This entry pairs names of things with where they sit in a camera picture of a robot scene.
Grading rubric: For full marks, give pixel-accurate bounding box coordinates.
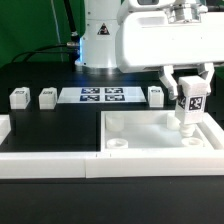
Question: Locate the white U-shaped obstacle fence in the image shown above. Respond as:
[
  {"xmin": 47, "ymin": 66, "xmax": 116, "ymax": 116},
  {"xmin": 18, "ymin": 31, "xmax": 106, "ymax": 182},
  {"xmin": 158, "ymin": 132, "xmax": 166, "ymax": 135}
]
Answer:
[{"xmin": 0, "ymin": 114, "xmax": 224, "ymax": 179}]

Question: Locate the black upright cable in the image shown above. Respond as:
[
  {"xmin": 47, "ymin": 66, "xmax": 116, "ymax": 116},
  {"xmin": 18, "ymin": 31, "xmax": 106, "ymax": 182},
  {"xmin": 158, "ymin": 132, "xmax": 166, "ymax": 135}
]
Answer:
[{"xmin": 63, "ymin": 0, "xmax": 80, "ymax": 38}]

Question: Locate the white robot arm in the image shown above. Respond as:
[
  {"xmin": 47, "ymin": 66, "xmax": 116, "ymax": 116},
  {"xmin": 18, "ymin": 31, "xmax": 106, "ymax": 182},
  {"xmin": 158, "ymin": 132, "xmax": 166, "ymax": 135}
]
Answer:
[{"xmin": 76, "ymin": 0, "xmax": 224, "ymax": 99}]

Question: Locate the white marker sheet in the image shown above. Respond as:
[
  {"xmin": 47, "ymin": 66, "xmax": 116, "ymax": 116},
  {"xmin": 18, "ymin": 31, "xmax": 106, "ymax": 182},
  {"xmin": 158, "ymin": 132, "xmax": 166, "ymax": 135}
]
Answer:
[{"xmin": 58, "ymin": 87, "xmax": 146, "ymax": 104}]

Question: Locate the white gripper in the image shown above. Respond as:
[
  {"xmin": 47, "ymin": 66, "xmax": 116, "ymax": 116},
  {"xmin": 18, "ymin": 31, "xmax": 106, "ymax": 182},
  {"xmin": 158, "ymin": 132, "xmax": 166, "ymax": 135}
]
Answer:
[{"xmin": 115, "ymin": 0, "xmax": 224, "ymax": 100}]

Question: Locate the white square table top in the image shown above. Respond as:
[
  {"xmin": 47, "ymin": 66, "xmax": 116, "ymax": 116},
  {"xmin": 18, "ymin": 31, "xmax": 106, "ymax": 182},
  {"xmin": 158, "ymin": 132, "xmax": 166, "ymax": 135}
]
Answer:
[{"xmin": 100, "ymin": 110, "xmax": 217, "ymax": 158}]

